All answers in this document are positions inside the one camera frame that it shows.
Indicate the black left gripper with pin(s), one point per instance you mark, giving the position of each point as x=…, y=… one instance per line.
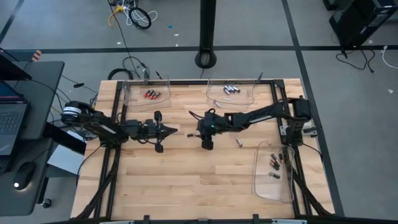
x=149, y=133

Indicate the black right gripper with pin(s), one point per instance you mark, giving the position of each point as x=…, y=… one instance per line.
x=207, y=130

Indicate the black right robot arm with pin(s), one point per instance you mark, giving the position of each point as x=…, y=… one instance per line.
x=261, y=113

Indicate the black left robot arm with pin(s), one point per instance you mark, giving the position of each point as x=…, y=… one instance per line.
x=99, y=124

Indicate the clear plastic bin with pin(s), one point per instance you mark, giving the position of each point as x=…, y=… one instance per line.
x=270, y=189
x=242, y=98
x=140, y=99

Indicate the grey metal box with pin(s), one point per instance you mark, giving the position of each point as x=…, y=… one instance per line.
x=65, y=160

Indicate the black pole stand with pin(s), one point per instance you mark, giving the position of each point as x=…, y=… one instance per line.
x=207, y=25

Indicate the black desk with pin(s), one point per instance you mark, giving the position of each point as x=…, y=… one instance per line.
x=40, y=93

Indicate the black desk castor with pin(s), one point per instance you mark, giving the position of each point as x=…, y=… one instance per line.
x=46, y=203

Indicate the black computer mouse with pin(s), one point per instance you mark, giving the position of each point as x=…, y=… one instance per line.
x=24, y=174

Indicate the orange black striped marker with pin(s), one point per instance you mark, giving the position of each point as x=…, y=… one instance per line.
x=36, y=55

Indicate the dark grey laptop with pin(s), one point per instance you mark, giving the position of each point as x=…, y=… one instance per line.
x=11, y=121

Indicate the black monitor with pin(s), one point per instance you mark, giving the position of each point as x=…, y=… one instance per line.
x=9, y=70

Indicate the black computer tower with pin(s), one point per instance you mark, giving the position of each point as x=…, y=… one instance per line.
x=360, y=21

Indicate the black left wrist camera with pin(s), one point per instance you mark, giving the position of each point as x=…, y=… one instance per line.
x=150, y=125

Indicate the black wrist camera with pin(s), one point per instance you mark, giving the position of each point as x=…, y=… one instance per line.
x=211, y=117
x=150, y=125

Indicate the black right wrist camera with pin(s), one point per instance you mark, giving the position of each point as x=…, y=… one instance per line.
x=211, y=117

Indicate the black aluminium frame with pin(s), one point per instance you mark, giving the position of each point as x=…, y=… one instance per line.
x=186, y=82

